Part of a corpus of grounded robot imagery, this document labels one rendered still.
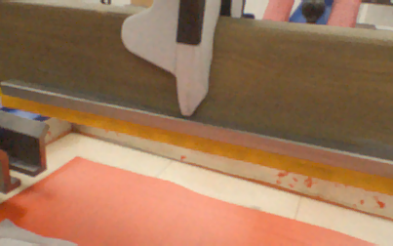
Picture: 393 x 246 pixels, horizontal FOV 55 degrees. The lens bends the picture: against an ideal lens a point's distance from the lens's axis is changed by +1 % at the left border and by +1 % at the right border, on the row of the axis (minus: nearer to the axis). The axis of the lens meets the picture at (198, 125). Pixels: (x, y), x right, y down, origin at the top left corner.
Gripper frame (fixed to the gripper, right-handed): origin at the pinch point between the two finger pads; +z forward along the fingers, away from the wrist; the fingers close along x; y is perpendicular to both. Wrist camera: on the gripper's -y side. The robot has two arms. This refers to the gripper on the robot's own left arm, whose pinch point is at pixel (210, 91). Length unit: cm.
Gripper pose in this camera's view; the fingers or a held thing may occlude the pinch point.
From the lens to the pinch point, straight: 26.8
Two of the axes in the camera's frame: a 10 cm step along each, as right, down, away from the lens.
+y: -9.2, -2.2, 3.2
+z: -0.9, 9.1, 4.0
